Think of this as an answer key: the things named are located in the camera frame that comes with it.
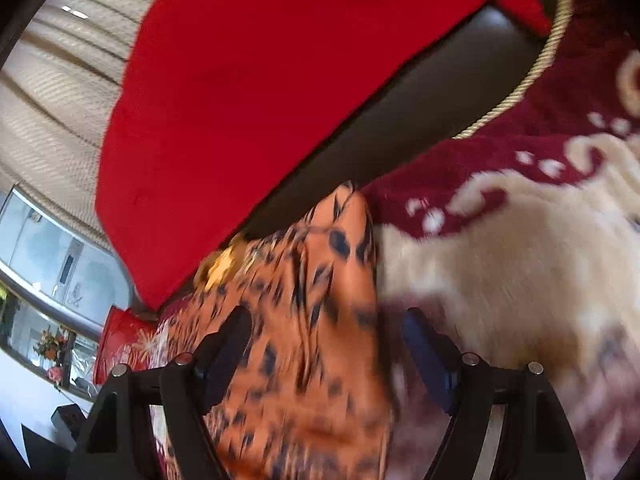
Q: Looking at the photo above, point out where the red cloth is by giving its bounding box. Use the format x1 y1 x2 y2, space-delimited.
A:
95 0 553 311

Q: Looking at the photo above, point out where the black box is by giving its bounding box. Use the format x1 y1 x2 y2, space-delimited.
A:
51 404 86 436

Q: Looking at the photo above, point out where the glass display cabinet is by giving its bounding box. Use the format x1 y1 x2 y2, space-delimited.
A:
0 280 101 401

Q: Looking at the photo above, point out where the maroon cream floral blanket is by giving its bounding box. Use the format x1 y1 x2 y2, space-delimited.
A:
155 0 640 480

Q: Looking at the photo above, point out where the artificial flower bouquet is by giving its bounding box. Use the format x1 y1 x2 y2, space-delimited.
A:
32 327 76 391

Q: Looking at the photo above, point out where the silver refrigerator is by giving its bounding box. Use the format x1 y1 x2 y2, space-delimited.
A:
0 185 133 341

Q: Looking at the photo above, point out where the cream curtain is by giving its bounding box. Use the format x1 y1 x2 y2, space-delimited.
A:
0 0 201 256

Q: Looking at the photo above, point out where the orange floral garment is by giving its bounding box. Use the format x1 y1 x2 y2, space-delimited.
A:
165 180 401 480

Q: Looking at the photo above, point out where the red round tin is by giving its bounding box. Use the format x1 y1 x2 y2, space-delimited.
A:
92 306 161 386

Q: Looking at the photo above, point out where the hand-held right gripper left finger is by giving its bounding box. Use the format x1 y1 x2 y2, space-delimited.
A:
65 305 253 480

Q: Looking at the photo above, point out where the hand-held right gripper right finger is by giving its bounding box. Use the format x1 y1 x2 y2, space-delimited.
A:
401 307 587 480

